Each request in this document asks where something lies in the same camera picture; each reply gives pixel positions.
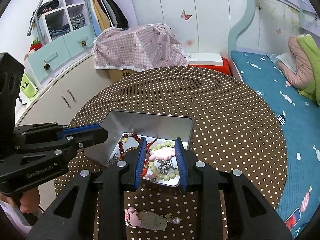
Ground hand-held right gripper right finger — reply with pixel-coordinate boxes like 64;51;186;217
174;137;293;240

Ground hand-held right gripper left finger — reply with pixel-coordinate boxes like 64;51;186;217
27;137;148;240

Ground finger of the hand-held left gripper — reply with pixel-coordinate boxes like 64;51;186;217
17;128;109;161
14;122;101;143

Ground red cord bracelet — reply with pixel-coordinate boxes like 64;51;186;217
140;140;158;180

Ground silver chain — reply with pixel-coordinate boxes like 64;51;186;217
106;154;177;175

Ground dark red bead bracelet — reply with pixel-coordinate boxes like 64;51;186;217
117;132;142;161

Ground cream bead bracelet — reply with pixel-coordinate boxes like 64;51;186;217
147;141;180;182

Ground silver metal tin box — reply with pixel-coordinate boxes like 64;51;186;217
85;110;193;188

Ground person's left hand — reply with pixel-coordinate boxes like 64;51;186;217
5;186;42;215

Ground green paper bag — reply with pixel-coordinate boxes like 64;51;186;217
20;72;38;104

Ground white low cabinet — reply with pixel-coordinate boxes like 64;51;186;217
15;52;113;128

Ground wide teal drawer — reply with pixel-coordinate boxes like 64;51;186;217
27;44;67;83

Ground white pearl charm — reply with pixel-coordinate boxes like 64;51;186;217
164;214;182;226

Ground red plush toy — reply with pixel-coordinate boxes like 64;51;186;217
29;37;43;52

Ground grey-green jade pendant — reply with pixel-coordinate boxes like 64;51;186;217
136;210;168;230

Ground brown polka-dot tablecloth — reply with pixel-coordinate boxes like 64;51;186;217
54;65;287;240

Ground cardboard box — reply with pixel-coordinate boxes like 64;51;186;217
107;69;138;83

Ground folded dark jeans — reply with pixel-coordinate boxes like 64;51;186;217
49;24;70;39

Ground narrow teal drawer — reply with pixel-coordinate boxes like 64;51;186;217
62;25;95;58

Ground pink checked cloth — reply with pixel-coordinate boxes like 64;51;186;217
92;23;190;72

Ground dark clothes pile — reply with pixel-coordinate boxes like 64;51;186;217
31;0;60;18

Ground folded light jeans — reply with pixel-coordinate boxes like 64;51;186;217
70;14;87;29

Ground red stool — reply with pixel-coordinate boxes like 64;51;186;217
189;57;232;75

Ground light blue hanging garment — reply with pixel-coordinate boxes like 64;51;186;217
85;0;103;37

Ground teal bed sheet mattress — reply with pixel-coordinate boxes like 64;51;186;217
230;50;320;238

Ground white flat box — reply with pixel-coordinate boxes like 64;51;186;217
186;52;223;65

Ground tan hanging garment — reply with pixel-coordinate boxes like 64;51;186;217
91;0;112;32

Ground grey hanging garment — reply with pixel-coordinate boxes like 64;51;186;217
102;0;118;27

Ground black hanging garment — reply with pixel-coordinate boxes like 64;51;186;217
107;0;129;29

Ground white wardrobe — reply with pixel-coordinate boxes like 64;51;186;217
125;0;248;55

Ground open white book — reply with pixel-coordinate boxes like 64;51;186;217
274;52;297;74

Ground pink quilt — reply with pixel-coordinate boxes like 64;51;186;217
277;35;313;88

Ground green quilt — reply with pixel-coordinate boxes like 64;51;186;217
296;34;320;107

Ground curved metal rail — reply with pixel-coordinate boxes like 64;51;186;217
27;0;57;35

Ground teal loft bed frame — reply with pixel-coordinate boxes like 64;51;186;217
227;0;320;53

